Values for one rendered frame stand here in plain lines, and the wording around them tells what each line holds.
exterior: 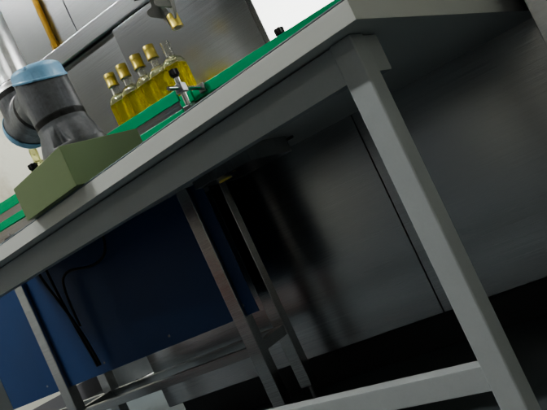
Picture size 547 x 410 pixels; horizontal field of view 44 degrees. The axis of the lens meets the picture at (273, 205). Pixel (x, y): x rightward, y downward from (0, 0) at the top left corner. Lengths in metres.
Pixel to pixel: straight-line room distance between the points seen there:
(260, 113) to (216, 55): 0.99
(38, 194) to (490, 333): 0.94
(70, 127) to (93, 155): 0.10
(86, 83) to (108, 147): 0.98
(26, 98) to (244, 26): 0.75
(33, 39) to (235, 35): 0.83
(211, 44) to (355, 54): 1.14
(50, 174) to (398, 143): 0.75
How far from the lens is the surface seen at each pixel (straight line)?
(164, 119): 1.89
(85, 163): 1.42
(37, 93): 1.55
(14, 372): 2.53
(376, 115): 0.99
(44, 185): 1.48
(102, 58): 2.39
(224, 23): 2.08
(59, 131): 1.52
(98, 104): 2.41
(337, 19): 0.97
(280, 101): 1.09
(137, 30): 2.26
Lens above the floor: 0.50
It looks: 2 degrees up
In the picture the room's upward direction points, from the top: 25 degrees counter-clockwise
